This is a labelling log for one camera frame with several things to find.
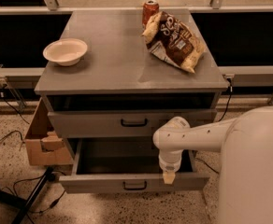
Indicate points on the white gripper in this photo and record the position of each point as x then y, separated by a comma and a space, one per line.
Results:
169, 166

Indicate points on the grey drawer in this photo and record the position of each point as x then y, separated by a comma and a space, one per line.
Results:
126, 164
97, 124

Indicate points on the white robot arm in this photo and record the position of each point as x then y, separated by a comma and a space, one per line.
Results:
246, 174

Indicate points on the grey top drawer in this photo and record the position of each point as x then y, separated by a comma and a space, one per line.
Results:
97, 124

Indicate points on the grey drawer cabinet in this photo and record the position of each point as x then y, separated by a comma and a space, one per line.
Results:
118, 73

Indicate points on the cardboard box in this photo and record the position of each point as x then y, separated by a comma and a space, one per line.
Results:
43, 145

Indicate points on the brown chip bag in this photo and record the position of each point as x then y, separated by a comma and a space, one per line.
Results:
173, 42

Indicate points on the white paper bowl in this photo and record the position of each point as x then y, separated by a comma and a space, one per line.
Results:
65, 52

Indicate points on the black stand leg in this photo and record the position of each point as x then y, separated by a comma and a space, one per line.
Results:
23, 205

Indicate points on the red soda can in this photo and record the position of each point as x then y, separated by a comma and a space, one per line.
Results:
150, 7

